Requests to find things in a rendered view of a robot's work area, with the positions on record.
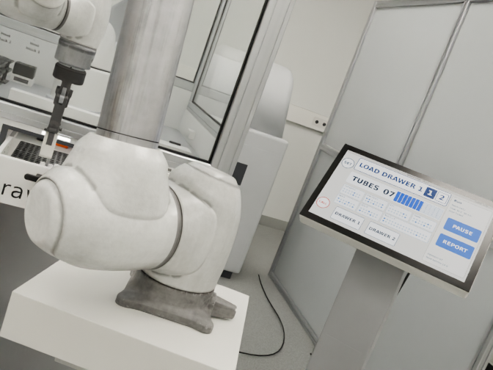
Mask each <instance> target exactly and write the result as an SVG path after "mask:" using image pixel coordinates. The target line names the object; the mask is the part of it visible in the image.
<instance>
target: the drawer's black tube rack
mask: <svg viewBox="0 0 493 370"><path fill-rule="evenodd" d="M40 149H41V146H39V145H34V144H31V143H28V142H24V141H20V142H19V144H18V146H17V147H16V149H15V150H14V151H13V153H12V155H11V157H14V158H17V159H22V160H25V161H28V162H33V163H35V164H40V162H45V166H46V167H47V166H48V164H52V165H53V166H54V164H59V165H62V164H63V162H64V161H65V160H66V158H67V156H68V155H69V154H66V153H62V152H59V151H56V150H54V152H53V155H52V157H51V159H47V158H44V157H42V156H39V154H40Z"/></svg>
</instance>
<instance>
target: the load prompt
mask: <svg viewBox="0 0 493 370"><path fill-rule="evenodd" d="M354 170H357V171H360V172H361V173H364V174H366V175H369V176H372V177H374V178H377V179H379V180H381V181H384V182H386V183H389V184H392V185H393V186H396V187H398V188H401V189H404V190H406V191H407V192H411V193H413V194H415V195H418V196H420V197H423V198H425V199H427V200H430V201H433V202H435V203H438V204H440V205H442V206H445V207H446V206H447V204H448V202H449V200H450V198H451V196H452V194H451V193H448V192H445V191H443V190H441V189H437V188H436V187H433V186H430V185H428V184H425V183H423V182H421V181H418V180H415V179H413V178H410V177H408V176H406V175H403V174H400V173H397V172H396V171H393V170H390V169H388V168H386V167H382V166H381V165H378V164H375V163H373V162H370V161H368V160H366V159H363V158H359V161H358V162H357V163H356V165H355V167H354Z"/></svg>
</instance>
